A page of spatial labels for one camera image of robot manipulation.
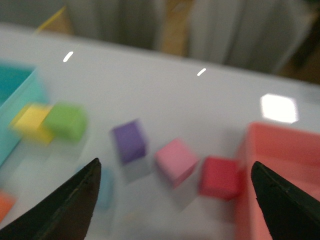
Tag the right grey chair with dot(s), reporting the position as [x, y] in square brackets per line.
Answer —
[257, 35]

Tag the light blue foam cube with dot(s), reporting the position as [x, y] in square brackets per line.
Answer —
[106, 189]

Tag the left grey chair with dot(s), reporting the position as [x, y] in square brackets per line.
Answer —
[135, 23]

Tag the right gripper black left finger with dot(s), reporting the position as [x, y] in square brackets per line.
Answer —
[65, 214]

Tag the left orange foam cube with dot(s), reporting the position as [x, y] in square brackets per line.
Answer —
[7, 201]

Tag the dark red foam cube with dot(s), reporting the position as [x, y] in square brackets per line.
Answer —
[219, 178]

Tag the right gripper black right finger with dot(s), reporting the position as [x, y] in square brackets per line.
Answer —
[289, 212]

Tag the teal plastic bin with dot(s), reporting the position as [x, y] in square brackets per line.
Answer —
[19, 85]

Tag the pink foam cube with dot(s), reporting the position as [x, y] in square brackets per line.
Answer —
[176, 161]

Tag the salmon pink plastic bin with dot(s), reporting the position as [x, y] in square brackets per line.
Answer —
[293, 154]

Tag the yellow foam cube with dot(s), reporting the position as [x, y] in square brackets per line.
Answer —
[28, 123]

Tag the far purple foam cube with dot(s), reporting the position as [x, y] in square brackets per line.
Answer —
[130, 141]

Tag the grey chair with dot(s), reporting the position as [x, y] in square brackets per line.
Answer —
[257, 35]
[135, 23]

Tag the green foam cube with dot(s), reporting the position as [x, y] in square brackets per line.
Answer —
[67, 121]

